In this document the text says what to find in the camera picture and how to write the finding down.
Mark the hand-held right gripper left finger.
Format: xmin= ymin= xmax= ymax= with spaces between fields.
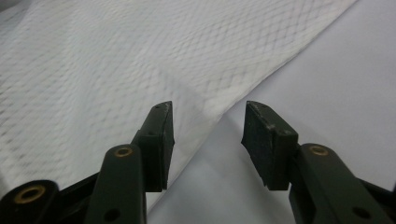
xmin=83 ymin=100 xmax=176 ymax=224

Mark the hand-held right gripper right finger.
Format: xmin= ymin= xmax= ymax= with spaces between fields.
xmin=240 ymin=100 xmax=396 ymax=224

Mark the white mesh cloth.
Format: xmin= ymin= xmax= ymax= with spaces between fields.
xmin=0 ymin=0 xmax=360 ymax=213

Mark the white table mat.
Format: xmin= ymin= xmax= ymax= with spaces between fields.
xmin=145 ymin=0 xmax=396 ymax=224

